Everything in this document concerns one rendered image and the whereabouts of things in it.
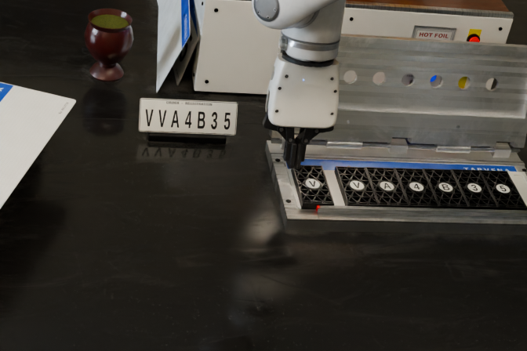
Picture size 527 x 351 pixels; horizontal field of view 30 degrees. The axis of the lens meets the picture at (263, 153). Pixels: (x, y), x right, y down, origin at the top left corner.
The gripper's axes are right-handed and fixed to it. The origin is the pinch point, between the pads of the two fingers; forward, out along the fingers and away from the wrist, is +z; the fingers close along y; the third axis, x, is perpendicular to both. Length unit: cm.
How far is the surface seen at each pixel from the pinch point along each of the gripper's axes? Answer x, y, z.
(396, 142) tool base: 12.1, 20.3, 2.5
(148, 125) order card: 16.4, -20.6, 3.2
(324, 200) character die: -3.1, 4.9, 6.3
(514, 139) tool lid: 11.1, 40.5, 0.6
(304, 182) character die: 0.9, 2.5, 5.3
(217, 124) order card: 16.6, -9.3, 2.6
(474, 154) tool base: 12.1, 34.6, 4.2
